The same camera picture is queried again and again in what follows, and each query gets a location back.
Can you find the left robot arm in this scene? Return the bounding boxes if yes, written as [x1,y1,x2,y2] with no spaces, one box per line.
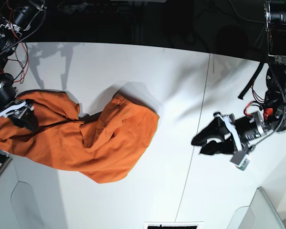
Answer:
[191,0,286,156]

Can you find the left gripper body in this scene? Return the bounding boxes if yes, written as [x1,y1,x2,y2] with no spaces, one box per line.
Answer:
[213,111,272,153]

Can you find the black white printed card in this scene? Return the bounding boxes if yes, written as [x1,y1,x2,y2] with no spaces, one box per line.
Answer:
[143,222,204,229]

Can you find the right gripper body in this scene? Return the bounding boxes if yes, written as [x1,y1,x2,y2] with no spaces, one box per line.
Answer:
[0,81,34,119]

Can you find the orange t-shirt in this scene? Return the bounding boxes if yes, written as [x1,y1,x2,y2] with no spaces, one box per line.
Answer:
[0,91,159,183]

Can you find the left clear acrylic panel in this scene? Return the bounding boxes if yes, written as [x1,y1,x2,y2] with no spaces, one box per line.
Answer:
[11,181,68,229]

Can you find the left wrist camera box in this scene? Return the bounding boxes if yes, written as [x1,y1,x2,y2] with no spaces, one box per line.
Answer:
[230,151,251,171]

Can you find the clear acrylic panel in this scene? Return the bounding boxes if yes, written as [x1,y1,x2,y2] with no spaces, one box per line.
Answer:
[11,181,68,229]
[227,187,285,229]

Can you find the right clear acrylic panel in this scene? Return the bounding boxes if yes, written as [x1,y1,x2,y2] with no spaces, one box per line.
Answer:
[227,187,285,229]

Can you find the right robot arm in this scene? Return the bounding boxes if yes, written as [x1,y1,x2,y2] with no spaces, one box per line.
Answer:
[0,0,46,131]

